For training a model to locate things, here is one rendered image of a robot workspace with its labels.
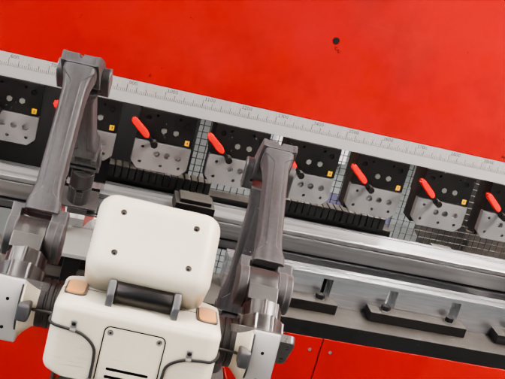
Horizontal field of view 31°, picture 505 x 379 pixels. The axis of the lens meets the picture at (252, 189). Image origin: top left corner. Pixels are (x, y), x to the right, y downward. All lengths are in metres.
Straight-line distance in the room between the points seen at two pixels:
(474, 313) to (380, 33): 0.90
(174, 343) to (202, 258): 0.15
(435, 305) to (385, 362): 0.24
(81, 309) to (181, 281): 0.17
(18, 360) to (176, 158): 0.68
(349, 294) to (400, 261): 0.35
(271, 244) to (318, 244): 1.12
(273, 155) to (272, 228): 0.20
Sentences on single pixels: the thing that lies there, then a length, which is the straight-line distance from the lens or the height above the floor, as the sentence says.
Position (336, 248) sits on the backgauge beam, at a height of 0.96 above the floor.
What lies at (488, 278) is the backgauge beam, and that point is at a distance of 3.08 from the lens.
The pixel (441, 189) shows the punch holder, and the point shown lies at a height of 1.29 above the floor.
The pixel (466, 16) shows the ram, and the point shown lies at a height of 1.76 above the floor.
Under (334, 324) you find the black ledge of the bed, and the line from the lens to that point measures 2.56.
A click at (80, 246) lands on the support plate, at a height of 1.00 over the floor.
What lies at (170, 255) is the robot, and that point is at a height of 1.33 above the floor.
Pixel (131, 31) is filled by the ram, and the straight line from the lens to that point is 2.34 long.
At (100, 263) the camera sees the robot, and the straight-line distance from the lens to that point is 1.50.
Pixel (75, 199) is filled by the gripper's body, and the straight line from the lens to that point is 2.31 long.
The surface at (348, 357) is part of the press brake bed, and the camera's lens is 2.61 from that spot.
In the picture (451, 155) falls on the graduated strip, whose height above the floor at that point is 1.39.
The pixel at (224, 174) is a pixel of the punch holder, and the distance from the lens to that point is 2.44.
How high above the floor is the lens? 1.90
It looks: 17 degrees down
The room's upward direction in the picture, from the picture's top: 15 degrees clockwise
